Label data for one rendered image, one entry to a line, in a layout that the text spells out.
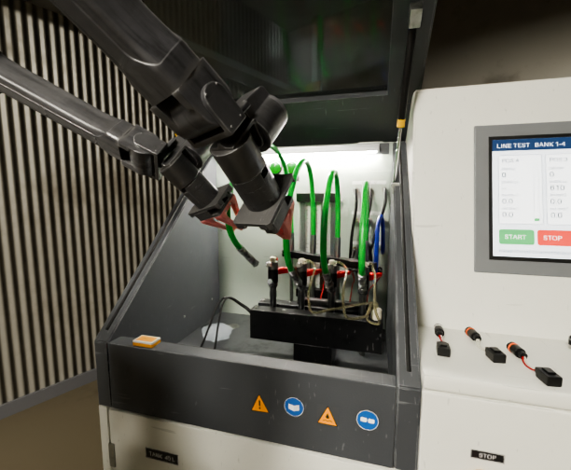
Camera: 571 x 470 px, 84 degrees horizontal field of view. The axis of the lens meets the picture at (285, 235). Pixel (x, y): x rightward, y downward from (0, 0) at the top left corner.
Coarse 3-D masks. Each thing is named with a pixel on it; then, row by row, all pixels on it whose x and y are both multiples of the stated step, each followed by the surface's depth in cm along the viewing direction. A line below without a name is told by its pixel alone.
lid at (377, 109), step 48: (144, 0) 74; (192, 0) 72; (240, 0) 71; (288, 0) 70; (336, 0) 68; (384, 0) 67; (432, 0) 64; (192, 48) 84; (240, 48) 82; (288, 48) 80; (336, 48) 78; (384, 48) 77; (240, 96) 97; (288, 96) 94; (336, 96) 91; (384, 96) 88; (288, 144) 112; (336, 144) 108
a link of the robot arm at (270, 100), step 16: (208, 96) 35; (224, 96) 36; (256, 96) 43; (272, 96) 44; (224, 112) 36; (240, 112) 38; (256, 112) 42; (272, 112) 43; (224, 128) 36; (272, 128) 43; (192, 144) 41; (208, 144) 40
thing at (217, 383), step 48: (144, 384) 71; (192, 384) 67; (240, 384) 64; (288, 384) 61; (336, 384) 59; (384, 384) 56; (240, 432) 65; (288, 432) 62; (336, 432) 60; (384, 432) 57
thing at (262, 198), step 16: (256, 176) 42; (272, 176) 45; (288, 176) 49; (240, 192) 44; (256, 192) 43; (272, 192) 45; (240, 208) 48; (256, 208) 46; (272, 208) 46; (240, 224) 46; (256, 224) 45
